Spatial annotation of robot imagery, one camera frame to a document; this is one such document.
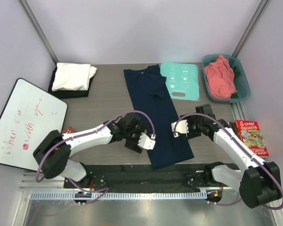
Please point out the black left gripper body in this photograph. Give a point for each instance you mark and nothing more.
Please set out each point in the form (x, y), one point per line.
(132, 136)

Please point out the navy blue t shirt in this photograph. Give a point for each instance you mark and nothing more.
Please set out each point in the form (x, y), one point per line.
(149, 94)

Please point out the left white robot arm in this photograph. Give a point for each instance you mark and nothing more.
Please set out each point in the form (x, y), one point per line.
(53, 155)

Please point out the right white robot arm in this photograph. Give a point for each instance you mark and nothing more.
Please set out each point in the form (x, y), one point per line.
(257, 181)

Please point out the book under red book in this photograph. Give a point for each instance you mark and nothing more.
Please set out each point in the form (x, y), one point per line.
(234, 128)

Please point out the teal instruction mat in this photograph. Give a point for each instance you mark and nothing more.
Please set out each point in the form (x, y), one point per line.
(182, 80)

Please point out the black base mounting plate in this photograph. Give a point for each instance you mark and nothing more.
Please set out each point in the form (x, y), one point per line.
(142, 178)

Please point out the red storey house book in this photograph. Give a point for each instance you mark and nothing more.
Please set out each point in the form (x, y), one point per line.
(250, 134)

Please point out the teal plastic bin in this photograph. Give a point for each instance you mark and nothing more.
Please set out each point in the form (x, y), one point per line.
(233, 63)

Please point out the pink crumpled t shirt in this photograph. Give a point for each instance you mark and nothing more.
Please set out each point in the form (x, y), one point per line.
(220, 77)

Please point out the small red brown block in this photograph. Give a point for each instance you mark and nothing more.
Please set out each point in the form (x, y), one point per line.
(68, 130)

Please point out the green t shirt in bin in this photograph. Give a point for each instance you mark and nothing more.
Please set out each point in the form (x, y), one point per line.
(237, 83)

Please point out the folded black t shirt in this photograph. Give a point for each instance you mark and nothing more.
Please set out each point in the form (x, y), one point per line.
(65, 94)

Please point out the folded white t shirt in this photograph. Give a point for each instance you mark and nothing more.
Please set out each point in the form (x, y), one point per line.
(73, 77)

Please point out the white dry-erase board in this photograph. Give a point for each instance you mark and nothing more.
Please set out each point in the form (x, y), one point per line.
(29, 115)

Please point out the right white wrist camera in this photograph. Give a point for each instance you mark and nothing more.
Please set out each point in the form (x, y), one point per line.
(180, 128)

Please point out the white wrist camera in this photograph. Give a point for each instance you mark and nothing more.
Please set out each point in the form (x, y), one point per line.
(146, 142)
(180, 128)

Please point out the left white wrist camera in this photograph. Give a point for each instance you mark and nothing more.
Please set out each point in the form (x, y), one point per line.
(146, 142)

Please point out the perforated white cable duct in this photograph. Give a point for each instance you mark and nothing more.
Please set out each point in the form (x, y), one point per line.
(78, 195)

